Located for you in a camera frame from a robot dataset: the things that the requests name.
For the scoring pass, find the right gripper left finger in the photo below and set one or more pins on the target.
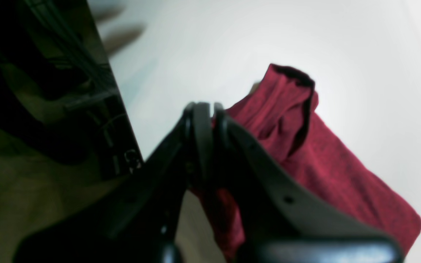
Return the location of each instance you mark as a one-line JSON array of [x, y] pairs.
[[137, 222]]

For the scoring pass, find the dark red t-shirt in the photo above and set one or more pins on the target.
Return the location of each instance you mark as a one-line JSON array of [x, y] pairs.
[[280, 114]]

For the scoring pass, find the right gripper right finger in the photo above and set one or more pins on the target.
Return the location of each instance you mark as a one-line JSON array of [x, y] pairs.
[[282, 221]]

